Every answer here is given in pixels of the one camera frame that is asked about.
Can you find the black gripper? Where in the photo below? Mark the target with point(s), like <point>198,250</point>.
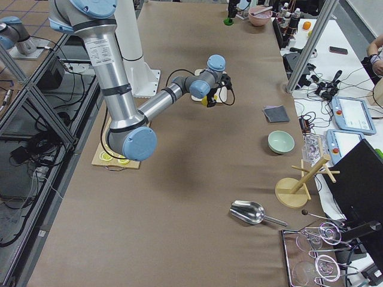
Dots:
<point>231,6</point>
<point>212,95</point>

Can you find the yellow lemon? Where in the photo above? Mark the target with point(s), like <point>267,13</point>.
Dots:
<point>203,101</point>

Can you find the green lime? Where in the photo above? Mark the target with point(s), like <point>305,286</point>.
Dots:
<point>228,21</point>

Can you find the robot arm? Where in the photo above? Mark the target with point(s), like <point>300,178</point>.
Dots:
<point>128,134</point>
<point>238,8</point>

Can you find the white rabbit tray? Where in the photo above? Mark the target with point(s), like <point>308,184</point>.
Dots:
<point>220,96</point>

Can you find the black framed tray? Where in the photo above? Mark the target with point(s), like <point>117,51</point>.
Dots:
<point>293,255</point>

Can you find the pink bowl with ice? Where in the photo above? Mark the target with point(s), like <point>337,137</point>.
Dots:
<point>259,15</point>

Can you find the grey folded cloth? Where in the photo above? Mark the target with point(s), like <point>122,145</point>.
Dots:
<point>276,114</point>

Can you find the black device holder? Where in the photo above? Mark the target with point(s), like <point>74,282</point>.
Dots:
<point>290,61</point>

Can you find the mint green bowl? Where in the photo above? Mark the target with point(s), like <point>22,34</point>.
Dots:
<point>280,142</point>

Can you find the lemon slice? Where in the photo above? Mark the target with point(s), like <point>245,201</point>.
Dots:
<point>104,156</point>
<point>123,161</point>

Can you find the metal scoop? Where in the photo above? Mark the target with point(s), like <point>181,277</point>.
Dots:
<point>252,213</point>

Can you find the wooden mug tree stand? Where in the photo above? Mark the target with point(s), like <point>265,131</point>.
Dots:
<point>294,193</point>

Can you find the wooden cutting board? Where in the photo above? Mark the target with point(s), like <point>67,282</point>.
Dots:
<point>113,163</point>

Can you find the blue teach pendant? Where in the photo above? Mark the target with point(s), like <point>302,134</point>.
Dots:
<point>353,115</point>
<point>340,143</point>

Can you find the black monitor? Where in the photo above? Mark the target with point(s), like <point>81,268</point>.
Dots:
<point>358,187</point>

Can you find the wine glass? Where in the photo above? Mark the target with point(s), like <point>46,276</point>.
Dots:
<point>313,238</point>
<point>321,272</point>

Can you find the copper wire bottle rack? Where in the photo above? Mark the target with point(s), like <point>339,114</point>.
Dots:
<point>287,19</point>

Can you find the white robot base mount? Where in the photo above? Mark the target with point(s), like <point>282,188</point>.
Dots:
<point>144,80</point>

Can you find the aluminium frame post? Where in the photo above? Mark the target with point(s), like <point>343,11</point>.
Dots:
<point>319,27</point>

